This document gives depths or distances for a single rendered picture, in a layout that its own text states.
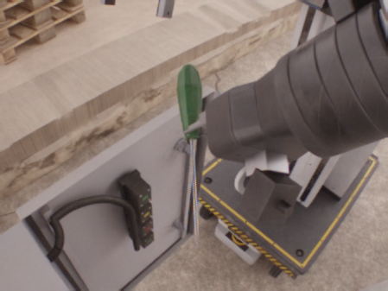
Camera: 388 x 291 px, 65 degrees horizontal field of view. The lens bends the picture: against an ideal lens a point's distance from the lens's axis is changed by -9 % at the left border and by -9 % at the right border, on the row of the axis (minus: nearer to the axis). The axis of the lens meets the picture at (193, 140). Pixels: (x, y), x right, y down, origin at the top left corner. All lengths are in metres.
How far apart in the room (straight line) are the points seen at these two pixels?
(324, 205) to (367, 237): 0.52
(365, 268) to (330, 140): 1.87
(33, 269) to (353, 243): 1.85
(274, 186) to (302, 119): 0.05
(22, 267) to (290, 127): 0.36
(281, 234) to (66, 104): 1.39
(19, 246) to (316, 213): 1.42
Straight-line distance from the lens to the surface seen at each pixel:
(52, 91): 2.17
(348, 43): 0.18
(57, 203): 0.54
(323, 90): 0.18
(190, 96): 0.33
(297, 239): 1.57
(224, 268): 1.78
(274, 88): 0.21
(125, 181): 0.58
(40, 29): 2.60
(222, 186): 1.62
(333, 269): 1.95
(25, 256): 0.46
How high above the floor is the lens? 1.65
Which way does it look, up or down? 48 degrees down
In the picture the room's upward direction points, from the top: 6 degrees clockwise
